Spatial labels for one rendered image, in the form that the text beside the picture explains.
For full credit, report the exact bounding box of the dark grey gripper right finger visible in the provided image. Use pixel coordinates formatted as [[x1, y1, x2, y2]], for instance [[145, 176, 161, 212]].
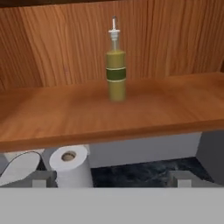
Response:
[[168, 170, 221, 188]]

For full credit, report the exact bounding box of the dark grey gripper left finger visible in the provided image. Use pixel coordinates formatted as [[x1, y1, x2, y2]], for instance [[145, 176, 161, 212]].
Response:
[[8, 170, 58, 188]]

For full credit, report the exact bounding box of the wooden cabinet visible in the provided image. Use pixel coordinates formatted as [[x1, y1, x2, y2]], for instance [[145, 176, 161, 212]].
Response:
[[0, 0, 224, 153]]

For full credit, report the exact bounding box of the green oil bottle with pourer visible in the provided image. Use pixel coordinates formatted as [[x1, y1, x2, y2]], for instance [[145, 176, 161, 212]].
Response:
[[105, 16, 127, 102]]

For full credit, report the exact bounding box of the white paper towel roll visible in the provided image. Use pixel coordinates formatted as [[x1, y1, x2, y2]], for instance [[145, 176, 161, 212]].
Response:
[[48, 145, 94, 188]]

